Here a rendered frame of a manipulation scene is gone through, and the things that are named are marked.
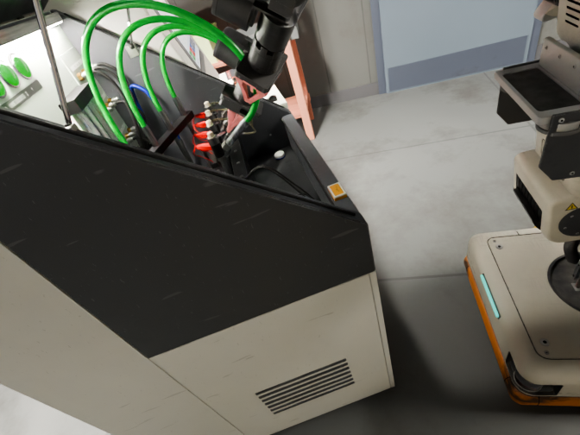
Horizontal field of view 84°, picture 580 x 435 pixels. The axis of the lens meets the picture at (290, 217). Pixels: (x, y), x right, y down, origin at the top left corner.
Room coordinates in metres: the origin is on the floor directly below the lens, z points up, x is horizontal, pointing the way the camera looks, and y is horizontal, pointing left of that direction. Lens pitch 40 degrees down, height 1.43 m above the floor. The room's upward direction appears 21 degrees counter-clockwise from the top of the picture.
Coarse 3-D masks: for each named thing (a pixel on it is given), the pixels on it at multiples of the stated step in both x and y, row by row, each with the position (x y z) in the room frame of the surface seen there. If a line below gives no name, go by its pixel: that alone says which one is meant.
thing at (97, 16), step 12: (120, 0) 0.74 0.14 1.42; (132, 0) 0.73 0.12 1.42; (144, 0) 0.72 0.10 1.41; (96, 12) 0.76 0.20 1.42; (108, 12) 0.75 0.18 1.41; (168, 12) 0.71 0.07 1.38; (180, 12) 0.70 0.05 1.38; (96, 24) 0.77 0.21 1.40; (204, 24) 0.69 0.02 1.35; (84, 36) 0.78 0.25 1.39; (216, 36) 0.68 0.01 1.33; (84, 48) 0.78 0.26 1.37; (84, 60) 0.79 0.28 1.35; (96, 84) 0.80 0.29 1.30; (96, 96) 0.80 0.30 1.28; (252, 108) 0.67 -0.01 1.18; (108, 120) 0.80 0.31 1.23; (120, 132) 0.81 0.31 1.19
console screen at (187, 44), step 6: (156, 0) 1.49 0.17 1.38; (162, 0) 1.67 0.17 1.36; (156, 12) 1.30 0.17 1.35; (162, 12) 1.42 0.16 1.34; (174, 30) 1.39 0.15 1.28; (180, 36) 1.44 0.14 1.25; (186, 36) 1.61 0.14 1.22; (180, 42) 1.33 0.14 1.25; (186, 42) 1.48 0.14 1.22; (192, 42) 1.67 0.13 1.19; (186, 48) 1.37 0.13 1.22; (192, 48) 1.53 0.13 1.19; (198, 48) 1.70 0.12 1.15; (186, 54) 1.30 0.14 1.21; (192, 54) 1.41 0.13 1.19; (198, 54) 1.55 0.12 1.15; (192, 60) 1.31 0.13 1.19; (198, 60) 1.43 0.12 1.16; (204, 60) 1.62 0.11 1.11; (198, 66) 1.32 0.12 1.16; (204, 66) 1.48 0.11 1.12
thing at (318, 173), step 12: (288, 120) 1.07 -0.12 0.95; (288, 132) 1.05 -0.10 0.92; (300, 132) 0.95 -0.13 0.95; (300, 144) 0.88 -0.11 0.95; (312, 144) 0.86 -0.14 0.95; (300, 156) 0.92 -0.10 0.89; (312, 156) 0.79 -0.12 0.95; (312, 168) 0.74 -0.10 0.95; (324, 168) 0.71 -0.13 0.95; (312, 180) 0.80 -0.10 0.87; (324, 180) 0.66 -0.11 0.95; (336, 180) 0.64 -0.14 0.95; (324, 192) 0.66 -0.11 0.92; (336, 204) 0.56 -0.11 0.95; (348, 204) 0.55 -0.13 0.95
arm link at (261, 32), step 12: (252, 12) 0.57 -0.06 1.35; (264, 12) 0.56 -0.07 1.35; (252, 24) 0.59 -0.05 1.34; (264, 24) 0.57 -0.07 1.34; (276, 24) 0.55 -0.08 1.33; (288, 24) 0.56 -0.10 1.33; (264, 36) 0.57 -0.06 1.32; (276, 36) 0.56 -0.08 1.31; (288, 36) 0.57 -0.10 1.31; (276, 48) 0.58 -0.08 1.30
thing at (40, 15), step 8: (32, 0) 0.49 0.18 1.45; (40, 8) 0.49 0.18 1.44; (40, 16) 0.49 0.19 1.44; (40, 24) 0.49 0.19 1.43; (48, 40) 0.49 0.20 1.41; (48, 48) 0.49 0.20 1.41; (48, 56) 0.49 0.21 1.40; (56, 64) 0.50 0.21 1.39; (56, 72) 0.50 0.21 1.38; (56, 80) 0.49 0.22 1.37; (56, 88) 0.50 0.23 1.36; (64, 96) 0.50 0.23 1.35; (64, 104) 0.50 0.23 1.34; (64, 112) 0.50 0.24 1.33; (72, 128) 0.49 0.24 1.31
